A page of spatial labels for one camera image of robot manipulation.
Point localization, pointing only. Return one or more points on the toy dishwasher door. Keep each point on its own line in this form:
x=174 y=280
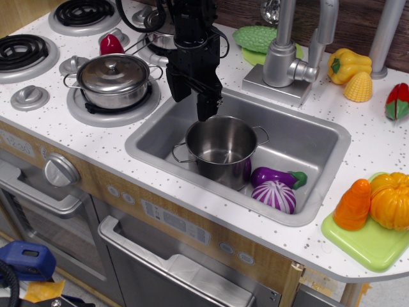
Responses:
x=154 y=269

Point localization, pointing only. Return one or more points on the blue clamp tool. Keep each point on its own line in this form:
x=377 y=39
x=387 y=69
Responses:
x=30 y=261

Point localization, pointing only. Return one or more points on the small steel saucepan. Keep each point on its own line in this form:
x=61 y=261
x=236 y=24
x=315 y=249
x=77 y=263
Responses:
x=161 y=39

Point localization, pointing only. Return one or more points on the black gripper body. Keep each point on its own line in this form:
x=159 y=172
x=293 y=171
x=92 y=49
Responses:
x=198 y=61

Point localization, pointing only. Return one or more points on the green toy bitter gourd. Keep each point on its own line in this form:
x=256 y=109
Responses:
x=255 y=38

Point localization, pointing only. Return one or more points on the front left black burner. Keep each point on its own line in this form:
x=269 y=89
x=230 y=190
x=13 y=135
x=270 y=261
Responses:
x=24 y=57

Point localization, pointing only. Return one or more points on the back left black burner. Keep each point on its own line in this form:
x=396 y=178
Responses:
x=84 y=18

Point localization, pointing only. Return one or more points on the orange toy pumpkin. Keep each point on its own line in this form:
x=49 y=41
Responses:
x=389 y=200

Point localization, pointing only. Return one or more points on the silver toy faucet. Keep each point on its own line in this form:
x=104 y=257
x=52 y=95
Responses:
x=283 y=77

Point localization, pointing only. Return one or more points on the purple toy onion half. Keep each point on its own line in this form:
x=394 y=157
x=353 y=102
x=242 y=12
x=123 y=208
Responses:
x=276 y=195

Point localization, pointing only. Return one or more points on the green cutting board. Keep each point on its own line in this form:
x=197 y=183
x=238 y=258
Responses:
x=373 y=246

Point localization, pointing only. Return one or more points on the silver stove knob back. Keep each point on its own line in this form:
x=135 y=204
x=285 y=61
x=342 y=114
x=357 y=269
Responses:
x=143 y=18

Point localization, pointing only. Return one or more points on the silver stove knob centre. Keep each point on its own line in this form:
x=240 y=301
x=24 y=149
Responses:
x=121 y=36

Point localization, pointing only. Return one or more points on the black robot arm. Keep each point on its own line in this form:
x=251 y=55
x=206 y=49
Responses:
x=192 y=19

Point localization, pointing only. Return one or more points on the grey toy sink basin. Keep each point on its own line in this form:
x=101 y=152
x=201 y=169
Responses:
x=291 y=141

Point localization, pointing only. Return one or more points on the small green plate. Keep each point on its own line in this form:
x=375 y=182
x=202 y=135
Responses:
x=255 y=58

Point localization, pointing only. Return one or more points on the purple toy eggplant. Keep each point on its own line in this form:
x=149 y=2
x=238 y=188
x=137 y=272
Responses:
x=292 y=179

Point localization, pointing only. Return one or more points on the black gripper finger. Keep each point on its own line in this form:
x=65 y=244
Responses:
x=177 y=84
x=207 y=106

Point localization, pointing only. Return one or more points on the lidded steel pot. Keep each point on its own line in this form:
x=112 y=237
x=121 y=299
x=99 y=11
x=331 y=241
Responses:
x=113 y=81

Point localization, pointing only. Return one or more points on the yellow toy bell pepper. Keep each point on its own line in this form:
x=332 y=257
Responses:
x=343 y=64

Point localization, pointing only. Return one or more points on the toy oven door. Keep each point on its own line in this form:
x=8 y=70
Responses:
x=64 y=220

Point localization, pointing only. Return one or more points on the yellow toy corn piece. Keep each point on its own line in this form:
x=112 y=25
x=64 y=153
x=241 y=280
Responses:
x=359 y=88

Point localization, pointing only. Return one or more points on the black burner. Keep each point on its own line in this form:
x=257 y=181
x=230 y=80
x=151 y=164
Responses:
x=84 y=18
x=24 y=57

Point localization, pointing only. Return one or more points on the grey vertical post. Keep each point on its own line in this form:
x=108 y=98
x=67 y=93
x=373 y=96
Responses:
x=388 y=22

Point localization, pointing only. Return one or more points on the silver stove knob front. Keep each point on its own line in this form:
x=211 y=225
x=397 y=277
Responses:
x=29 y=98

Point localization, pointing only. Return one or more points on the hanging silver ladle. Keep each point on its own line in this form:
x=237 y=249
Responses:
x=270 y=11

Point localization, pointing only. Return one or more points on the silver stove knob middle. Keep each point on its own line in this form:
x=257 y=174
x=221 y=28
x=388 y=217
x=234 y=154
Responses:
x=72 y=65

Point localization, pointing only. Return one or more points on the silver stove knob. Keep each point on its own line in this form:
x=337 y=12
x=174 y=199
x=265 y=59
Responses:
x=29 y=98
x=143 y=18
x=121 y=36
x=72 y=65

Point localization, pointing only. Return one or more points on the orange toy carrot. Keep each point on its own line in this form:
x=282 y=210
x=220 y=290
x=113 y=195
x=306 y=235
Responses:
x=353 y=208

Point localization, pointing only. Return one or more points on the red toy chili pepper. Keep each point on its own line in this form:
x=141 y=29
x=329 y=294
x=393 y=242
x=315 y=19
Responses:
x=396 y=106

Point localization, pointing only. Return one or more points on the silver oven dial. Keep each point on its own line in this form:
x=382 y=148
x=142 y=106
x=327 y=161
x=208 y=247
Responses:
x=59 y=171

